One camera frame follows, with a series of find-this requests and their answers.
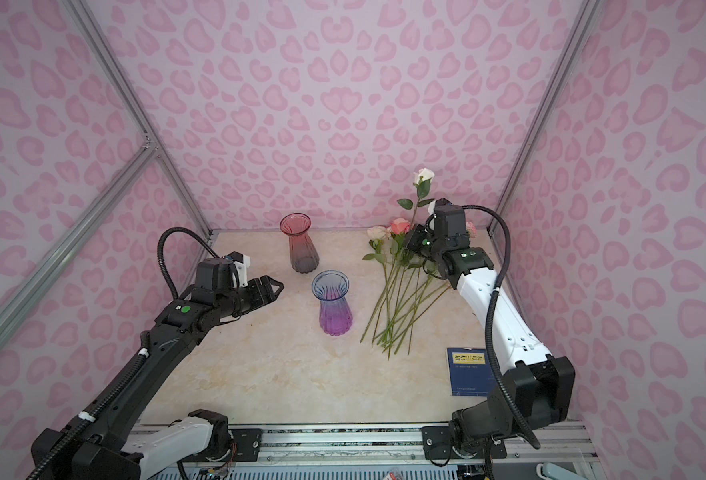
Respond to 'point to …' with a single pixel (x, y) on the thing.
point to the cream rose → (377, 235)
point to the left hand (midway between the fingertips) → (275, 284)
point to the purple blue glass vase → (331, 288)
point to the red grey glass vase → (304, 258)
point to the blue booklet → (471, 374)
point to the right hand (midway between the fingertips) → (405, 230)
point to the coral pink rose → (399, 227)
